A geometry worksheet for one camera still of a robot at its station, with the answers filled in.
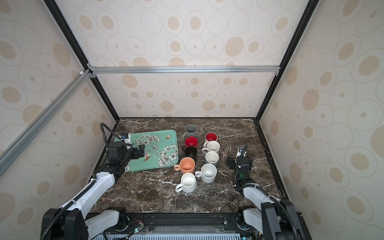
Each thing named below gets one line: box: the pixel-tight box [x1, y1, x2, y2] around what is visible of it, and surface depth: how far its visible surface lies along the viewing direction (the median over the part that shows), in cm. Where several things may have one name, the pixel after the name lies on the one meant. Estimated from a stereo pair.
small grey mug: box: [205, 151, 220, 165], surface depth 91 cm
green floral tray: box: [114, 130, 179, 173], surface depth 102 cm
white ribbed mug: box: [175, 172, 197, 193], surface depth 83 cm
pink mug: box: [203, 141, 221, 154], surface depth 95 cm
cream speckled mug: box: [194, 163, 218, 184], surface depth 86 cm
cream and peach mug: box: [174, 157, 196, 175], surface depth 88 cm
